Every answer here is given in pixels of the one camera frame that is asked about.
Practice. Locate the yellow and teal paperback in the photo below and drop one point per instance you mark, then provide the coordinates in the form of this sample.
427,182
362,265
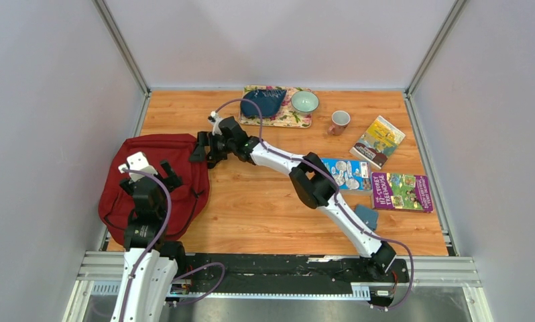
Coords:
378,142

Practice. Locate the purple treehouse book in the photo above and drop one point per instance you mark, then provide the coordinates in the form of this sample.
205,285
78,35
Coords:
404,192

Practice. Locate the dark blue leaf plate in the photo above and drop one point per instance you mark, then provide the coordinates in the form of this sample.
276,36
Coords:
264,101

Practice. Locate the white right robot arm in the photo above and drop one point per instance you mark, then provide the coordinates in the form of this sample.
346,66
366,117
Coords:
313,183

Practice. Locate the blue treehouse book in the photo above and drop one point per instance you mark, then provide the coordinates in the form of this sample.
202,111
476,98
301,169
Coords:
352,176

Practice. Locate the pale green ceramic bowl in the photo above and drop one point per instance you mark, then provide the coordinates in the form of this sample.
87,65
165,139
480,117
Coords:
304,102

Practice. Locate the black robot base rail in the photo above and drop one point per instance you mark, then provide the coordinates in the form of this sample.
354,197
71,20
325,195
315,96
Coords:
257,276

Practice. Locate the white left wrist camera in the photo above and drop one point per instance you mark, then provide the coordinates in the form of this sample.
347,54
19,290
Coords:
137,166

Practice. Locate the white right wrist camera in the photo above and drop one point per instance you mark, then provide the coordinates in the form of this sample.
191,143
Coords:
214,119

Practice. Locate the floral rectangular tray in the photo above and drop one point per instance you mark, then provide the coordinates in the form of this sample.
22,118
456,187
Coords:
287,116

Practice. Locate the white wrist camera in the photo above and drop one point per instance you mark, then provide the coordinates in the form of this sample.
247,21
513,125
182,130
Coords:
214,119
137,166

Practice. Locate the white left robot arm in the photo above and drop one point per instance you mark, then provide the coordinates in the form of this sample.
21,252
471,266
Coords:
150,263

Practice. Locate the blue leather wallet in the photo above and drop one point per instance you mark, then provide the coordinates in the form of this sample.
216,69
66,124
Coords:
367,215

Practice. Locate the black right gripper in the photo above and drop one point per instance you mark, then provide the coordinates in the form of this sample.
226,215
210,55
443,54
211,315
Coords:
206,139

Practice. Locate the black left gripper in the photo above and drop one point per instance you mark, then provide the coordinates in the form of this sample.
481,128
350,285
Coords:
171,181

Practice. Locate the pink patterned mug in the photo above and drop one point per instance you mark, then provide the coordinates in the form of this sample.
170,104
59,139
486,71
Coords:
339,122

